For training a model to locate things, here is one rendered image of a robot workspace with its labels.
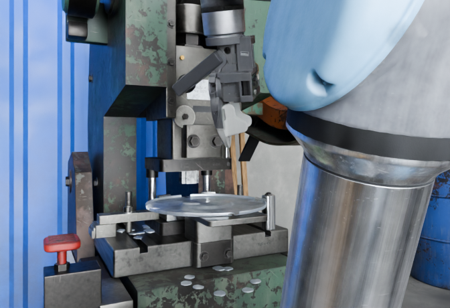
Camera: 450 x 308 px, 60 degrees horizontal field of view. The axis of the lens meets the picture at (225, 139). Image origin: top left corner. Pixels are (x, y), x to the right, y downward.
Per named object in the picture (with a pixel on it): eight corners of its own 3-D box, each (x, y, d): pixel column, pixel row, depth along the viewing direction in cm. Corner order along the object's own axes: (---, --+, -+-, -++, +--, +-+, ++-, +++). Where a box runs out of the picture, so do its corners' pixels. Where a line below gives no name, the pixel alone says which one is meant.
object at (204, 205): (290, 210, 88) (290, 206, 88) (167, 222, 75) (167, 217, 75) (232, 193, 114) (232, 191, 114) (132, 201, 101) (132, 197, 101)
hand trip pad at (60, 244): (81, 283, 69) (81, 240, 69) (43, 289, 66) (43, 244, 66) (77, 271, 75) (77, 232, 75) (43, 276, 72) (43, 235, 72)
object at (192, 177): (199, 183, 104) (199, 169, 104) (183, 184, 102) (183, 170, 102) (195, 182, 107) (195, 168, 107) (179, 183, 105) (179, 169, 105)
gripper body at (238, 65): (252, 106, 69) (248, 35, 65) (207, 107, 71) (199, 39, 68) (260, 96, 76) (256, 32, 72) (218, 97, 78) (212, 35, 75)
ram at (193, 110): (234, 159, 97) (234, 41, 98) (177, 160, 91) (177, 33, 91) (206, 156, 113) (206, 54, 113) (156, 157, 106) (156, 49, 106)
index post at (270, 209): (276, 229, 101) (276, 192, 101) (266, 230, 100) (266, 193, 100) (270, 227, 104) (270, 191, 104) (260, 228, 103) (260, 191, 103)
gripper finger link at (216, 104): (221, 130, 71) (216, 83, 69) (213, 130, 72) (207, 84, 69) (228, 123, 76) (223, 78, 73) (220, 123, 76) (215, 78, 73)
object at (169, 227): (233, 227, 103) (233, 216, 103) (160, 236, 94) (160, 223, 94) (209, 217, 118) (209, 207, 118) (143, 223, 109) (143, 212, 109)
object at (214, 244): (270, 277, 82) (270, 213, 82) (209, 288, 76) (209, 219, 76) (219, 247, 104) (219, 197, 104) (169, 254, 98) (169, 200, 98)
